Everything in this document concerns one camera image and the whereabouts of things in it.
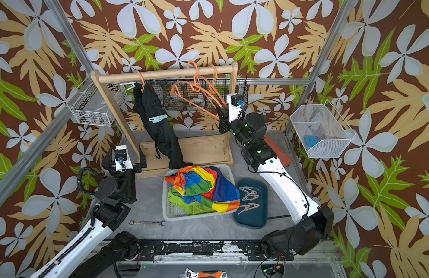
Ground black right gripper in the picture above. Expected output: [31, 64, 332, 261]
[218, 106, 254, 153]

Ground orange hanger of rainbow shorts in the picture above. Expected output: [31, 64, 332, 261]
[170, 61, 219, 119]

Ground mint clothespin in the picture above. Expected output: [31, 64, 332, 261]
[148, 114, 168, 124]

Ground black shorts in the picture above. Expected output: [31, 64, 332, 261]
[133, 83, 192, 169]

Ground rainbow striped shorts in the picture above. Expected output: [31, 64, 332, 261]
[165, 166, 240, 214]

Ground orange hanger of black shorts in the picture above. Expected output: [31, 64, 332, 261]
[136, 71, 146, 93]

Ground orange hanger of green shorts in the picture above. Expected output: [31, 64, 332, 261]
[199, 65, 227, 108]

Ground lime green shorts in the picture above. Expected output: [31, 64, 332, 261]
[168, 189, 214, 215]

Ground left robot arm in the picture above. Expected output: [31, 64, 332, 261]
[32, 145, 147, 278]

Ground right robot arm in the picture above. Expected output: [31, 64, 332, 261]
[216, 107, 334, 260]

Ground wooden clothes rack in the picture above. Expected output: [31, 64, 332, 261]
[90, 61, 238, 178]

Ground white plastic laundry basket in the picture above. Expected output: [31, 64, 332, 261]
[162, 164, 235, 221]

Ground small silver wrench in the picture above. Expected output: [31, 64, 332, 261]
[129, 220, 165, 226]

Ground red plastic tool case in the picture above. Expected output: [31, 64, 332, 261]
[264, 135, 292, 167]

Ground blue object in basket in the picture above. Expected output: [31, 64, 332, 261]
[304, 136, 320, 148]

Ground white mesh basket right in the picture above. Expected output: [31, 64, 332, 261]
[290, 104, 356, 159]

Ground dark teal tray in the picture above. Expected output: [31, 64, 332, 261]
[234, 178, 268, 229]

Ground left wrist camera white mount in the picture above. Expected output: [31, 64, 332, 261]
[114, 145, 133, 172]

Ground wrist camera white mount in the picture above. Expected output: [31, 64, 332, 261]
[114, 145, 133, 172]
[227, 93, 245, 122]

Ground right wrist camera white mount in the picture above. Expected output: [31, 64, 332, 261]
[227, 93, 245, 122]

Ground black wire basket back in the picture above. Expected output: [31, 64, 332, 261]
[146, 78, 230, 111]

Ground white wire basket left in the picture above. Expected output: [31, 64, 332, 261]
[67, 79, 115, 127]

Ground orange handled adjustable wrench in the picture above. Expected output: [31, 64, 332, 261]
[178, 268, 228, 278]

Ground aluminium frame post left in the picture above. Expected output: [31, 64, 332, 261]
[0, 0, 93, 207]

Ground aluminium frame post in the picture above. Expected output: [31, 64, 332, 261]
[289, 1, 359, 115]
[0, 0, 93, 207]

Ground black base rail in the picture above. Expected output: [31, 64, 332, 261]
[68, 231, 305, 278]

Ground aluminium frame post right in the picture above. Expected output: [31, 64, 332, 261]
[289, 1, 359, 115]

